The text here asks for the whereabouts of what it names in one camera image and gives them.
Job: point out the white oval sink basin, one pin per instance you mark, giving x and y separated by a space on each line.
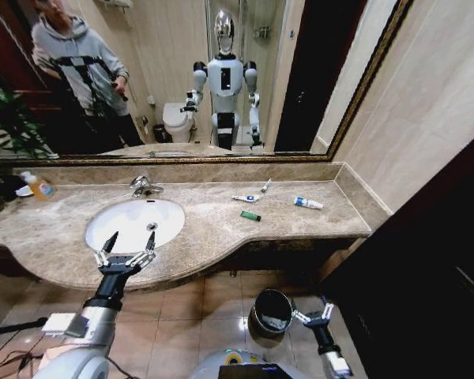
130 219

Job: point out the orange soap pump bottle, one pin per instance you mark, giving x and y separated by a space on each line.
41 189

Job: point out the green leafy plant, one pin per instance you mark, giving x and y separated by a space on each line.
8 118

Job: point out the green rectangular packet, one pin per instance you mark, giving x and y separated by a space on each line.
250 215

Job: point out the dark wooden door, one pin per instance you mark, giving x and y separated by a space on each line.
426 256

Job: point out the blue white toothpaste tube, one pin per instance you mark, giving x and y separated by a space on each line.
308 203

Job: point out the blue white flat tube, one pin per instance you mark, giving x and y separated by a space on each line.
247 198

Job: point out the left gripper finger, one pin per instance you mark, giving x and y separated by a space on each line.
108 246
150 248

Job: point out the chrome sink drain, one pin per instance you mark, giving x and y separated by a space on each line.
152 226

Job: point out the small white slim tube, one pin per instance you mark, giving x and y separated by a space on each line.
266 185

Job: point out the gold framed wall mirror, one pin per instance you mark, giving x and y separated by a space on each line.
221 159

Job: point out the chrome faucet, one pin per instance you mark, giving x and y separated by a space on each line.
140 184

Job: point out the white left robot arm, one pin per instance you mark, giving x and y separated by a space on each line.
92 329

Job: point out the white robot front shell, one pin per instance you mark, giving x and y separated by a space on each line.
209 364

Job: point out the white paper scrap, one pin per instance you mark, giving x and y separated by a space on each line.
276 323

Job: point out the small white dish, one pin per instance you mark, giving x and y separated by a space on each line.
23 191

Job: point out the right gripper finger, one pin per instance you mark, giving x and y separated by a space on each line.
301 316
327 308

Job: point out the silver round trash bin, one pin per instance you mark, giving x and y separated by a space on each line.
260 329

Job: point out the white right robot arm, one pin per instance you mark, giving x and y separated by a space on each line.
337 365

